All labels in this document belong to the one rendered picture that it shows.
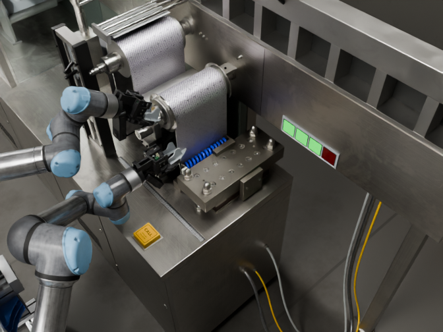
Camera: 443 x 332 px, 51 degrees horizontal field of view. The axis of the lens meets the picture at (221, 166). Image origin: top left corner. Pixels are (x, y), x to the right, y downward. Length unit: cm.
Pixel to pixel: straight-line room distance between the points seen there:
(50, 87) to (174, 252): 112
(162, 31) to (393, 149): 89
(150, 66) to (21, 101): 84
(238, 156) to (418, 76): 77
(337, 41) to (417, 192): 49
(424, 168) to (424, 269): 154
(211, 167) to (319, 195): 137
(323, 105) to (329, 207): 152
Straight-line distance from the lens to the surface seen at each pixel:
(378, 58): 130
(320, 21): 138
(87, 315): 265
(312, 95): 151
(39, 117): 228
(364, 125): 143
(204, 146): 178
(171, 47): 177
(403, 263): 199
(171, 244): 170
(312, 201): 296
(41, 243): 131
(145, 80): 176
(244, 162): 175
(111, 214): 166
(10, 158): 136
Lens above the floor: 234
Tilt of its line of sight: 49 degrees down
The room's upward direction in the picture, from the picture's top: 1 degrees counter-clockwise
